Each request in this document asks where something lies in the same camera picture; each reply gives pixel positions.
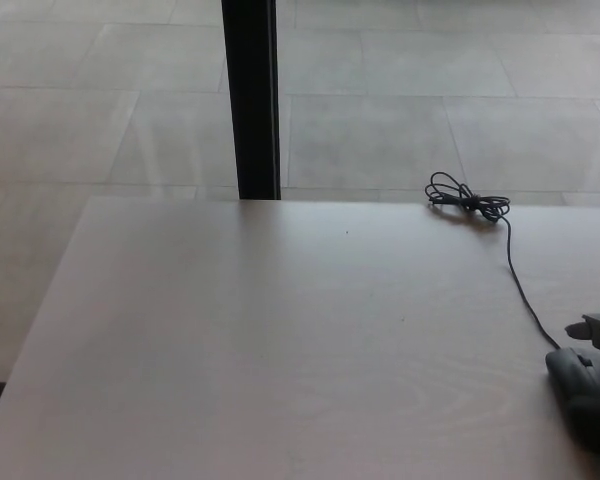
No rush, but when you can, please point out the black vertical pillar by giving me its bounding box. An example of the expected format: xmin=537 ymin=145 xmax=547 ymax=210
xmin=220 ymin=0 xmax=282 ymax=201

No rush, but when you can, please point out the black computer mouse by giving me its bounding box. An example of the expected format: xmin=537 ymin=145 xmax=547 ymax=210
xmin=545 ymin=346 xmax=600 ymax=402

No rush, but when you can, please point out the black mouse cable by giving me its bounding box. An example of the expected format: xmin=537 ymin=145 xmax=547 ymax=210
xmin=424 ymin=171 xmax=562 ymax=350

